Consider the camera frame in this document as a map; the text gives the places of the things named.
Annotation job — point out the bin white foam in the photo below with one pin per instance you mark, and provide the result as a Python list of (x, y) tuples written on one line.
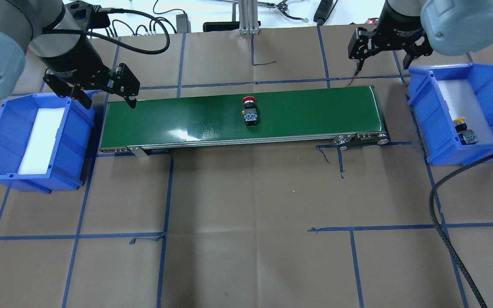
[(41, 142), (462, 102)]

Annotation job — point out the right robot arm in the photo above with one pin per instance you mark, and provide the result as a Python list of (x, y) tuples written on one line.
[(422, 27)]

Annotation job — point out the right blue bin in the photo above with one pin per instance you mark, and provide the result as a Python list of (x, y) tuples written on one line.
[(433, 117)]

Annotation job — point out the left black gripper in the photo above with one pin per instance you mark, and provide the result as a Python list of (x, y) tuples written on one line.
[(74, 55)]

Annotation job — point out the yellow push button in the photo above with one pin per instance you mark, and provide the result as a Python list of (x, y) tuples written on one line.
[(465, 135)]

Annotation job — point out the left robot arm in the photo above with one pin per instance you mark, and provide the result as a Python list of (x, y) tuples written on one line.
[(57, 34)]

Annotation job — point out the red push button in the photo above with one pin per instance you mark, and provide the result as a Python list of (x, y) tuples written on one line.
[(250, 111)]

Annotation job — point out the black power adapter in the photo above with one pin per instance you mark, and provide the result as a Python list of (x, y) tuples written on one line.
[(183, 23)]

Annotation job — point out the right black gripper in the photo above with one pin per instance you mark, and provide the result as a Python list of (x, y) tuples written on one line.
[(399, 26)]

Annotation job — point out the right bin white foam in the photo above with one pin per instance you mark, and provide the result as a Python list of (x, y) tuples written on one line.
[(462, 102)]

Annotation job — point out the aluminium frame post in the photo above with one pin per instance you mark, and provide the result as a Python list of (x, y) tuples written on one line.
[(248, 17)]

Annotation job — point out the green conveyor belt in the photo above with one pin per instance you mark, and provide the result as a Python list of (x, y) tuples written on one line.
[(350, 116)]

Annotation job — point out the left bin white foam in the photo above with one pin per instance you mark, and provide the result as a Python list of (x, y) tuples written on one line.
[(41, 142)]

